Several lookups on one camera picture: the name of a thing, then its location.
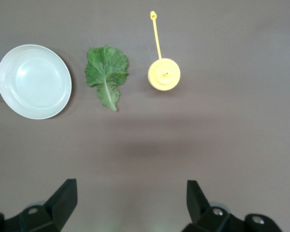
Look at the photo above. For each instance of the green lettuce leaf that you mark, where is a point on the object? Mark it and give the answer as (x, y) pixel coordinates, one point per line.
(106, 70)

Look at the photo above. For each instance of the pale beige round plate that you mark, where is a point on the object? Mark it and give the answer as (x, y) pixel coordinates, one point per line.
(33, 82)

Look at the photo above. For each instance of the yellow squeeze bottle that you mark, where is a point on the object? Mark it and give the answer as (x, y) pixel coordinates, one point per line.
(164, 75)

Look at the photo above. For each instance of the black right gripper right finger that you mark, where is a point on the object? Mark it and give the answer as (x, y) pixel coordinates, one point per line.
(200, 212)

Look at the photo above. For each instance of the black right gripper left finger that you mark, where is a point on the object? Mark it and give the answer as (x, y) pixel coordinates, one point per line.
(60, 207)

